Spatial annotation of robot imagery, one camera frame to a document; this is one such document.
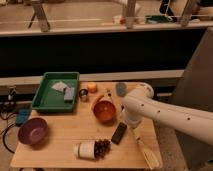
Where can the black eraser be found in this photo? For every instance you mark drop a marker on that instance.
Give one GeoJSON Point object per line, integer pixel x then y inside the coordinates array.
{"type": "Point", "coordinates": [119, 133]}

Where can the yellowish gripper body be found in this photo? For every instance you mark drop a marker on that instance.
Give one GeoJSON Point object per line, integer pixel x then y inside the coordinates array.
{"type": "Point", "coordinates": [137, 133]}

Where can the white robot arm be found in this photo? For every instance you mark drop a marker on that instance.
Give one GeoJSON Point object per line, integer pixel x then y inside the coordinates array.
{"type": "Point", "coordinates": [139, 103]}

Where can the small metal cup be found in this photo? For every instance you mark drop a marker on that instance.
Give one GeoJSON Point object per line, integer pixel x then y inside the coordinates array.
{"type": "Point", "coordinates": [83, 95]}

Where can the white cup on side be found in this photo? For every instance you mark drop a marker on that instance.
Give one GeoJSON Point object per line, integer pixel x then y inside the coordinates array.
{"type": "Point", "coordinates": [84, 150]}

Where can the green plastic tray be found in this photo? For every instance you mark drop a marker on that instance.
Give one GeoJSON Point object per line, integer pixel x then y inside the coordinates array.
{"type": "Point", "coordinates": [48, 100]}

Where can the yellow corn cob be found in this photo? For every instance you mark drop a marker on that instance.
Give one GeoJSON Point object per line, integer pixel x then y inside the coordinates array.
{"type": "Point", "coordinates": [149, 155]}

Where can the green object in background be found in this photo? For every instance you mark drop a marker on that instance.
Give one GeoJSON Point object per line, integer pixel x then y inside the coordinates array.
{"type": "Point", "coordinates": [155, 19]}

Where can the orange round object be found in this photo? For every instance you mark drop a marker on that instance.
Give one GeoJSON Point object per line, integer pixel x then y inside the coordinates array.
{"type": "Point", "coordinates": [92, 87]}

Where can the red bowl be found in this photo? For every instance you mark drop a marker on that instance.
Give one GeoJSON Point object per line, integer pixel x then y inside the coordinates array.
{"type": "Point", "coordinates": [104, 111]}

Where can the blue box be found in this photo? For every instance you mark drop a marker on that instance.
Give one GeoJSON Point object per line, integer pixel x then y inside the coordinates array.
{"type": "Point", "coordinates": [22, 116]}

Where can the purple bowl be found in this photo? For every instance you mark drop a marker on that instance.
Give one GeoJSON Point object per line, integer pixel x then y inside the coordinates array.
{"type": "Point", "coordinates": [33, 131]}

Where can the grey sponge block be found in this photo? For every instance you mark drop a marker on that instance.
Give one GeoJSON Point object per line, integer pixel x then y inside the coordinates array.
{"type": "Point", "coordinates": [68, 94]}

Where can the white cloth piece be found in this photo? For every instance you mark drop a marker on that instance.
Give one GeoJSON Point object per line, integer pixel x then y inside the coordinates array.
{"type": "Point", "coordinates": [59, 86]}

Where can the brown grape bunch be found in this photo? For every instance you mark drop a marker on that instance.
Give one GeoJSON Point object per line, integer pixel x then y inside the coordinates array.
{"type": "Point", "coordinates": [101, 148]}

